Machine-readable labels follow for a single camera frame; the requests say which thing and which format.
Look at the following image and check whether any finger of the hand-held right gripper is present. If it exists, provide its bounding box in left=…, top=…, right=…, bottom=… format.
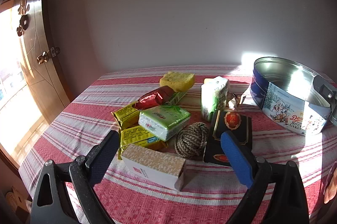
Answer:
left=312, top=74, right=337, bottom=109

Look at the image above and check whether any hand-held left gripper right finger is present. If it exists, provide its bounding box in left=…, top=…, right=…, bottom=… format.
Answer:
left=221, top=131, right=310, bottom=224

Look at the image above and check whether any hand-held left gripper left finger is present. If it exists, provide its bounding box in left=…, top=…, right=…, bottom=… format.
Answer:
left=29, top=130, right=122, bottom=224

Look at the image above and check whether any yellow green snack packet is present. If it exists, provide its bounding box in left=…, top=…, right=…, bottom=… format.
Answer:
left=120, top=125, right=168, bottom=160
left=111, top=89, right=189, bottom=130

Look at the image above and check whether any round metal cookie tin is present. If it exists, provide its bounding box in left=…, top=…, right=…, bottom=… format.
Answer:
left=250, top=57, right=337, bottom=136

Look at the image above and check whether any brown rope ball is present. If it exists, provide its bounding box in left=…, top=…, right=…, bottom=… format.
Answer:
left=174, top=122, right=210, bottom=160

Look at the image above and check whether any white patterned cardboard box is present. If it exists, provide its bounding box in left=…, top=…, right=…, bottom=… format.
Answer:
left=121, top=144, right=187, bottom=191

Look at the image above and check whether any green tissue pack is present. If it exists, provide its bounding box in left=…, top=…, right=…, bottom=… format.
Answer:
left=201, top=76, right=230, bottom=122
left=138, top=104, right=192, bottom=141

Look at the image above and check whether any red foil snack packet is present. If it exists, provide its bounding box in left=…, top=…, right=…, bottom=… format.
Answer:
left=132, top=86, right=175, bottom=111

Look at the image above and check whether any person's right hand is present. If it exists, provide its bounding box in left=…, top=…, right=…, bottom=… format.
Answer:
left=324, top=162, right=337, bottom=205

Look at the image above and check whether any black box with red emblem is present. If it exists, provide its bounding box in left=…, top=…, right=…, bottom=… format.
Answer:
left=203, top=110, right=253, bottom=168

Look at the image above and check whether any small foil candy wrapper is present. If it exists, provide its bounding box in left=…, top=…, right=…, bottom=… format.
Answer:
left=227, top=92, right=249, bottom=110

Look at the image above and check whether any red white striped tablecloth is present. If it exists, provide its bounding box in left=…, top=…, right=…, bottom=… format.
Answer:
left=18, top=65, right=337, bottom=224

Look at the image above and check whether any yellow sponge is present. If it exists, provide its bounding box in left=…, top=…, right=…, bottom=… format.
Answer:
left=160, top=71, right=196, bottom=92

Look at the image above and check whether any wooden door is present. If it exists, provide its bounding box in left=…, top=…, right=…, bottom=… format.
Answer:
left=0, top=0, right=74, bottom=169

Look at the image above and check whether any brass door knob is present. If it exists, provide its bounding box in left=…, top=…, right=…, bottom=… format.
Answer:
left=36, top=51, right=50, bottom=65

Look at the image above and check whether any brass door ornament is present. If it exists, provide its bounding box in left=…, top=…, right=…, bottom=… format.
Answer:
left=16, top=0, right=30, bottom=37

